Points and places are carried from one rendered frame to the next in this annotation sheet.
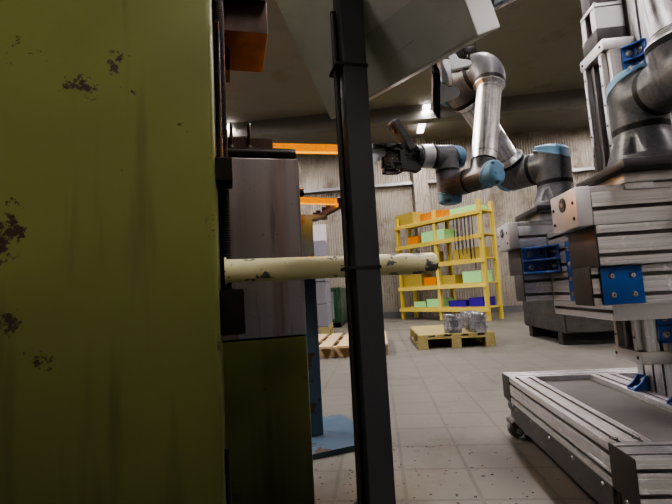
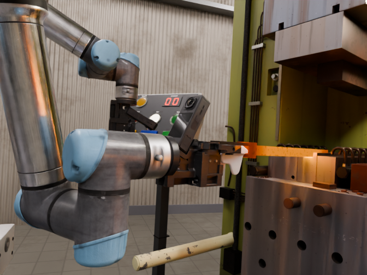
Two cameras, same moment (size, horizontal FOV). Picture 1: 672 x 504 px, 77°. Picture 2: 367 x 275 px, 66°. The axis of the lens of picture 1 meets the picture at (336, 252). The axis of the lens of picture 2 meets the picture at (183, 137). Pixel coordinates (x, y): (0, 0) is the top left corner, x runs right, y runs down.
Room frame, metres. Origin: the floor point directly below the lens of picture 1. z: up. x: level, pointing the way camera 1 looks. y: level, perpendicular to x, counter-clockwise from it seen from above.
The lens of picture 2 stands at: (1.77, -0.43, 1.02)
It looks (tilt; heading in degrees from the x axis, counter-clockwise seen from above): 0 degrees down; 157
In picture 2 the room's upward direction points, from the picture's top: 3 degrees clockwise
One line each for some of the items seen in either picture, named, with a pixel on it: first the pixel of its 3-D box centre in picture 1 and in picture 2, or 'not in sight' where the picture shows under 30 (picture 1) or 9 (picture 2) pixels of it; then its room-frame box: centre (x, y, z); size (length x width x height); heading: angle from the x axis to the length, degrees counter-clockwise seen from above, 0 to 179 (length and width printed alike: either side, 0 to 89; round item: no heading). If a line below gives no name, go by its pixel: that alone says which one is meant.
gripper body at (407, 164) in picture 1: (401, 158); (188, 160); (1.30, -0.22, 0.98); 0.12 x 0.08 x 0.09; 105
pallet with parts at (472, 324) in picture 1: (446, 326); not in sight; (4.55, -1.13, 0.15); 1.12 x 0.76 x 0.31; 178
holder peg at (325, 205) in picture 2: not in sight; (322, 210); (1.30, 0.13, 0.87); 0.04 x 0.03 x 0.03; 105
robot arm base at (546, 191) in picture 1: (555, 195); not in sight; (1.47, -0.79, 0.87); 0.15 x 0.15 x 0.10
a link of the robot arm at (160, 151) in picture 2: (423, 156); (152, 156); (1.32, -0.30, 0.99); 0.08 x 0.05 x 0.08; 15
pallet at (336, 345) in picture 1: (348, 343); not in sight; (4.37, -0.07, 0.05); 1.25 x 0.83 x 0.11; 172
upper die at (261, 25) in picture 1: (188, 32); (338, 55); (1.12, 0.38, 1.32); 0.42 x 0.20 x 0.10; 105
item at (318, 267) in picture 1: (336, 266); (189, 249); (0.86, 0.00, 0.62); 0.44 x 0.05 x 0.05; 105
